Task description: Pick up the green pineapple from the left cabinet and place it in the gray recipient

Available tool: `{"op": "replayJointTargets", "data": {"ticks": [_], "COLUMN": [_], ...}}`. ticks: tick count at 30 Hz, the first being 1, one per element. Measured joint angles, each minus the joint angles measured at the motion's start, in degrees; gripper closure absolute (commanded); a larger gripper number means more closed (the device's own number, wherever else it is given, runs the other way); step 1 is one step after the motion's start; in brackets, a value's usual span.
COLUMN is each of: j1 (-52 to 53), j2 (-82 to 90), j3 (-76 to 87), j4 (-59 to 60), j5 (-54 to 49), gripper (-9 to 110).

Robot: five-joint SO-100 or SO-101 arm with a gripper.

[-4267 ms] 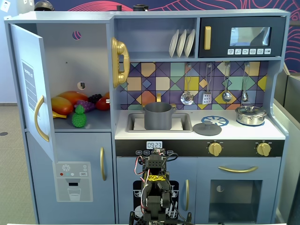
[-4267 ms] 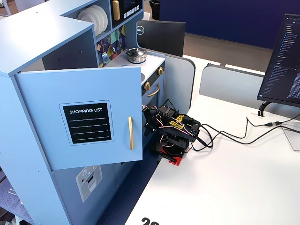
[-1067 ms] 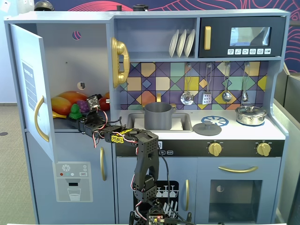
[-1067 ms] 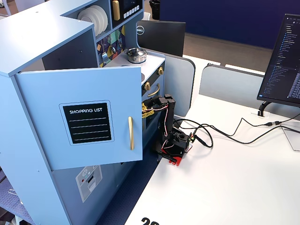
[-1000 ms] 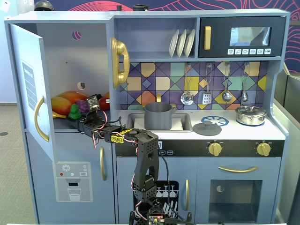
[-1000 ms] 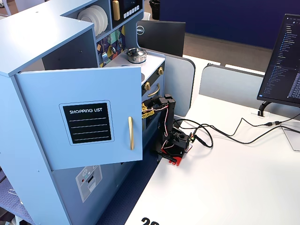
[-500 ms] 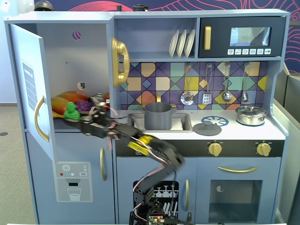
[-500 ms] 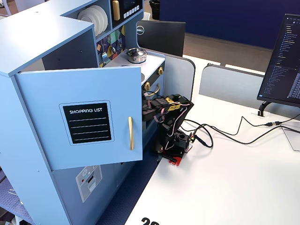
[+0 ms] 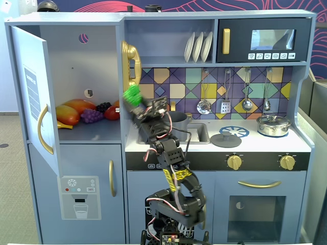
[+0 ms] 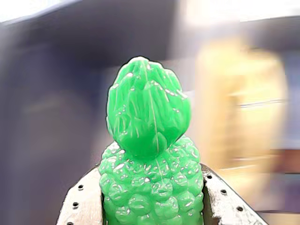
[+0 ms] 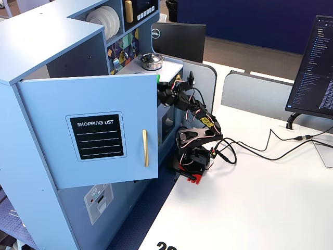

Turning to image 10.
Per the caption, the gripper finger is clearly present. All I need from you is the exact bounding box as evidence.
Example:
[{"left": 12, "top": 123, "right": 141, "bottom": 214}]
[
  {"left": 56, "top": 165, "right": 105, "bottom": 225},
  {"left": 201, "top": 163, "right": 266, "bottom": 225}
]

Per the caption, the green toy pineapple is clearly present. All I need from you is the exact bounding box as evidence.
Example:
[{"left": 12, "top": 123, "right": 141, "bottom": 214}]
[{"left": 98, "top": 56, "right": 205, "bottom": 225}]

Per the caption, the blue toy kitchen cabinet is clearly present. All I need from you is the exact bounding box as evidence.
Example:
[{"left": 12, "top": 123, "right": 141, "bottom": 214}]
[{"left": 0, "top": 0, "right": 300, "bottom": 225}]

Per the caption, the pale yellow toy item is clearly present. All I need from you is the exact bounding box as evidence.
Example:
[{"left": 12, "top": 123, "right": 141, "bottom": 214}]
[{"left": 196, "top": 39, "right": 289, "bottom": 174}]

